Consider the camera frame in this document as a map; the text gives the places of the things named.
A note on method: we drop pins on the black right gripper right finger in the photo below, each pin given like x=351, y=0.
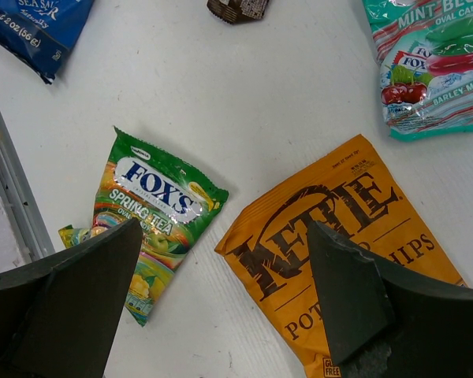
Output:
x=384, y=320

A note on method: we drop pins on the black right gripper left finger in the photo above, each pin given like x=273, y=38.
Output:
x=59, y=315

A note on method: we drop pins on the blue Kettle chips bag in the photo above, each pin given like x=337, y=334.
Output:
x=42, y=33

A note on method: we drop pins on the brown chocolate bar wrapper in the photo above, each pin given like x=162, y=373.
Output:
x=238, y=11

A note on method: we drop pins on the orange Kettle chips bag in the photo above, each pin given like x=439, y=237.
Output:
x=351, y=191

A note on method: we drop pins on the green Fox's candy bag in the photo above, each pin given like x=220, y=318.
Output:
x=173, y=201

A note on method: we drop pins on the teal Fox's mint candy bag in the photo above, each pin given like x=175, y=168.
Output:
x=425, y=53

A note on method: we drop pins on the aluminium front frame rail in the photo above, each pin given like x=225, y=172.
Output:
x=19, y=203

